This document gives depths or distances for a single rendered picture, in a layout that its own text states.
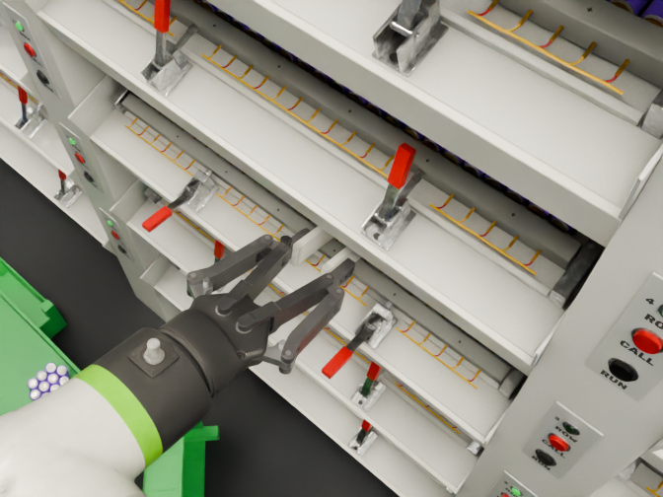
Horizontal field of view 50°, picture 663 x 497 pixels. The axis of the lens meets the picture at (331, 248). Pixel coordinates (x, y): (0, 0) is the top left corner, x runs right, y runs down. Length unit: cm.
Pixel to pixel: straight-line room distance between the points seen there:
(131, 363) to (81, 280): 93
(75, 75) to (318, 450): 73
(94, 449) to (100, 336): 88
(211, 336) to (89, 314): 87
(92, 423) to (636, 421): 38
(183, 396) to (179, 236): 52
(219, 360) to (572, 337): 28
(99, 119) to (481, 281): 57
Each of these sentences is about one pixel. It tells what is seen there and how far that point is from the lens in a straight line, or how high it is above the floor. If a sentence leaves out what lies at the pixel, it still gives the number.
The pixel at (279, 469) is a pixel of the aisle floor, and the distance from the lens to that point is 128.
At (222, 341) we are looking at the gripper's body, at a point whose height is 69.
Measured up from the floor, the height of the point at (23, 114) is 38.
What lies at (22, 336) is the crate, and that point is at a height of 7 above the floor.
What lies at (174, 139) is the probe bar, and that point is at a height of 58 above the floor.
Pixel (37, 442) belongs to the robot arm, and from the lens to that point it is 55.
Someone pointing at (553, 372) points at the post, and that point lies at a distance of 55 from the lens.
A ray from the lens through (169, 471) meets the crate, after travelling 109.
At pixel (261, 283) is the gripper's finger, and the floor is 64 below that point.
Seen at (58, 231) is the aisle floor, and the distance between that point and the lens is 158.
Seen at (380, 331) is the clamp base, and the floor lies 56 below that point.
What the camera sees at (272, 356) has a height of 65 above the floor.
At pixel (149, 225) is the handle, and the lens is 83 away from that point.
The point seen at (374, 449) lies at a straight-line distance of 112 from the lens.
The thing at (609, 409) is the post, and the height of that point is 75.
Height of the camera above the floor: 123
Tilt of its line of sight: 58 degrees down
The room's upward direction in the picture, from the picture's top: straight up
